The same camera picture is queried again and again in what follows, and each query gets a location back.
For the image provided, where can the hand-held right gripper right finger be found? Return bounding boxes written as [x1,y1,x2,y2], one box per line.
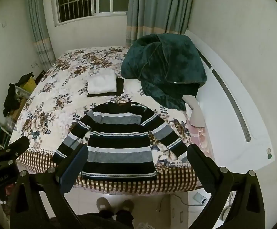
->
[187,144,267,229]

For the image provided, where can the black grey striped sweater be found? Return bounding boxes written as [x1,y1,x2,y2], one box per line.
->
[52,101,191,182]

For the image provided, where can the grey power adapter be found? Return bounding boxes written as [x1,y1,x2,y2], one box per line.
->
[192,192,207,205]

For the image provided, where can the black clothes pile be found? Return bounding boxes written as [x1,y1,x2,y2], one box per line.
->
[3,73,35,115]

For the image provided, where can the white headboard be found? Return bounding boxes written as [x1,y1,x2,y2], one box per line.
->
[183,29,276,174]

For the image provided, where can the white folded cloth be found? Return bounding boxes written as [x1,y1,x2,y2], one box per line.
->
[87,73,117,95]

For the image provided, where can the barred window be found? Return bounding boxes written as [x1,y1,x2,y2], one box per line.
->
[50,0,132,27]

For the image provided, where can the wide grey-green curtain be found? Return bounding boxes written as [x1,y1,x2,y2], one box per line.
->
[124,0,197,48]

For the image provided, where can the black folded cloth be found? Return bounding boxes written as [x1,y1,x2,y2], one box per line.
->
[87,77,125,98]

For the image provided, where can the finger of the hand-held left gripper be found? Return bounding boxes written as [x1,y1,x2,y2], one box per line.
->
[0,136,31,166]

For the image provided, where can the narrow grey-green curtain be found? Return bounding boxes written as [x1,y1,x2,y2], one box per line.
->
[26,0,57,69]

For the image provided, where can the person's dark pants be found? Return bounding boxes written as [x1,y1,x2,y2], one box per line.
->
[76,209,134,229]

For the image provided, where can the dark green plush blanket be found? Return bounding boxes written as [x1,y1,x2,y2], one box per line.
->
[121,33,207,111]

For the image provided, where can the pale plain pillow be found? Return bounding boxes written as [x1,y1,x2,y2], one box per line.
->
[183,95,205,127]

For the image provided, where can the person's left shoe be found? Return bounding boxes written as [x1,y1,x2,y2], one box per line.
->
[96,197,113,218]

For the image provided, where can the yellow box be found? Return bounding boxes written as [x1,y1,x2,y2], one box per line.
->
[21,76,38,94]

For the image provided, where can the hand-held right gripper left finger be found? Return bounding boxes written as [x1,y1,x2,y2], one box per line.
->
[10,144,89,229]

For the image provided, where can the white floor cable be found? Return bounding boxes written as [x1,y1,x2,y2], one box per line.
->
[157,193,194,213]

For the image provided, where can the person's shoe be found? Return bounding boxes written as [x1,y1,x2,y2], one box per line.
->
[96,197,113,218]
[118,199,135,214]

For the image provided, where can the person's right shoe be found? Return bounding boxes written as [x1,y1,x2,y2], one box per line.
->
[118,199,135,214]

